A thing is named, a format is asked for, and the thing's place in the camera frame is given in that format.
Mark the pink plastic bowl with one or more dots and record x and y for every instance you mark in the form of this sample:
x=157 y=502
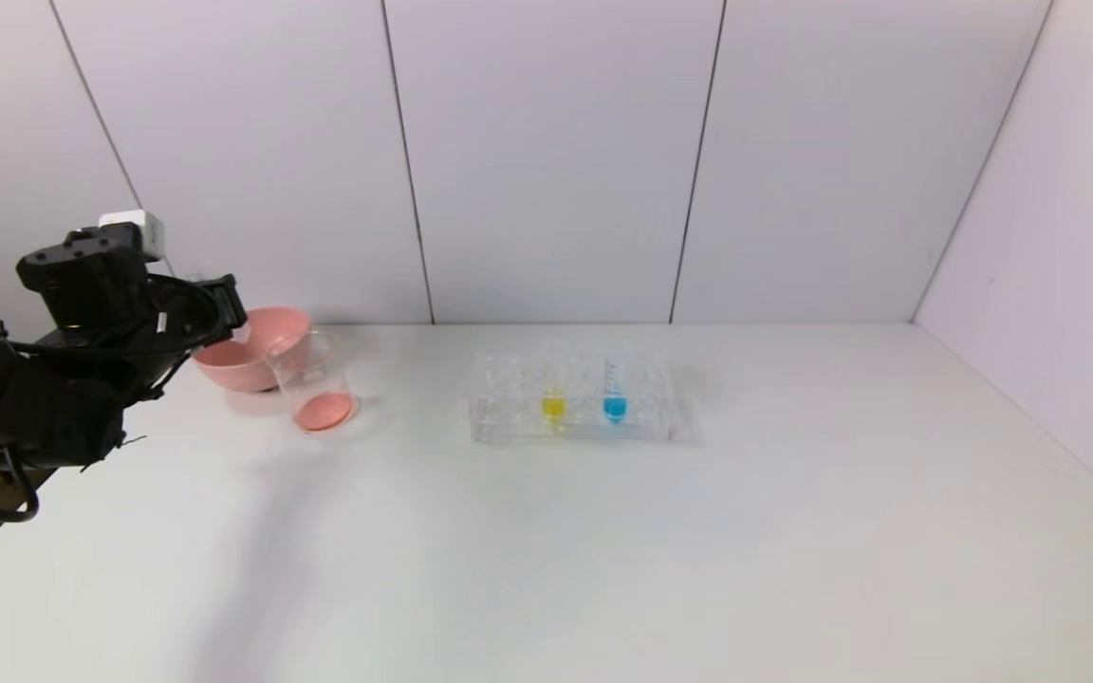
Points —
x=243 y=365

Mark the blue pigment test tube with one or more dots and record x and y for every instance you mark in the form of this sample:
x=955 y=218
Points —
x=614 y=407

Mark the orange and black left arm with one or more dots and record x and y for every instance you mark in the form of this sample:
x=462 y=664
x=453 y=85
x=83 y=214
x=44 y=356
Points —
x=34 y=408

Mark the yellow pigment test tube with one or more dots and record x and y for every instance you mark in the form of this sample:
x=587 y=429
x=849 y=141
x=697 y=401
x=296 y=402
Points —
x=554 y=407

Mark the clear acrylic test tube rack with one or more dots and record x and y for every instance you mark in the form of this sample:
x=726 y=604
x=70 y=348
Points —
x=509 y=427

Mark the clear glass beaker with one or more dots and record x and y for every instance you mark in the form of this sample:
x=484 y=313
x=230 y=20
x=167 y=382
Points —
x=324 y=410

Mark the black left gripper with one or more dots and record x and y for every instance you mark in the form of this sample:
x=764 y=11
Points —
x=226 y=300

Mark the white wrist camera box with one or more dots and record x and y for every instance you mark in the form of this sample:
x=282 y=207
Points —
x=134 y=232

